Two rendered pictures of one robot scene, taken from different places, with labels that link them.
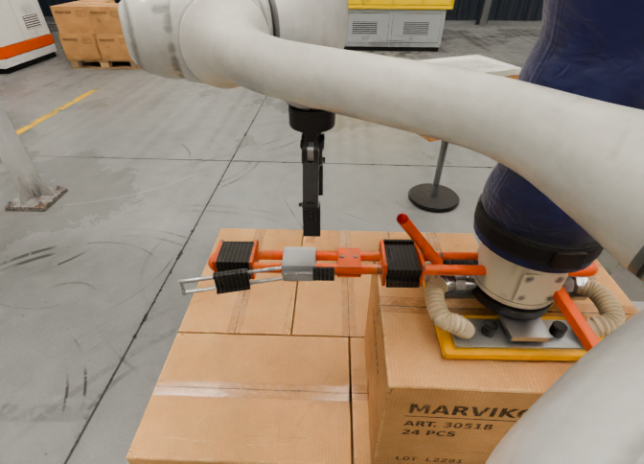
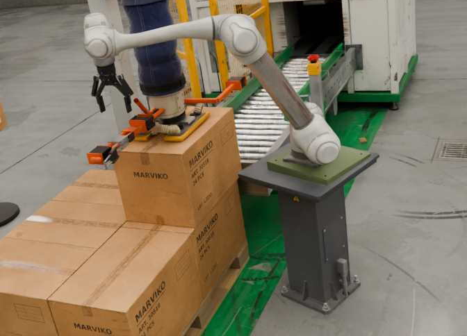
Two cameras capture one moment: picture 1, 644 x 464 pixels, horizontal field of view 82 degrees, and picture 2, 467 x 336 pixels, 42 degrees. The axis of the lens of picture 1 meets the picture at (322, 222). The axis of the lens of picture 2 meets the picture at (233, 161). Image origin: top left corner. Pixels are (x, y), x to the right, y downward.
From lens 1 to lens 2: 2.37 m
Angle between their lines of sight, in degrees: 57
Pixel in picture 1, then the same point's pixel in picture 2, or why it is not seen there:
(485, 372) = (193, 137)
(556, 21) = (141, 17)
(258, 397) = (130, 262)
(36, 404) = not seen: outside the picture
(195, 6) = (115, 34)
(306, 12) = not seen: hidden behind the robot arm
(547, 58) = (144, 27)
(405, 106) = (169, 34)
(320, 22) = not seen: hidden behind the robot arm
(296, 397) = (142, 248)
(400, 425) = (191, 179)
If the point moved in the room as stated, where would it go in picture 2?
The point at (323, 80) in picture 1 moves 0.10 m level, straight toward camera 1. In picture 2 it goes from (155, 35) to (177, 34)
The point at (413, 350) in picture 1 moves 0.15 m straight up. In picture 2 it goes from (172, 148) to (166, 118)
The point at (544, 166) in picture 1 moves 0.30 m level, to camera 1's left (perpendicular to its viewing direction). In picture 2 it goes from (194, 32) to (162, 52)
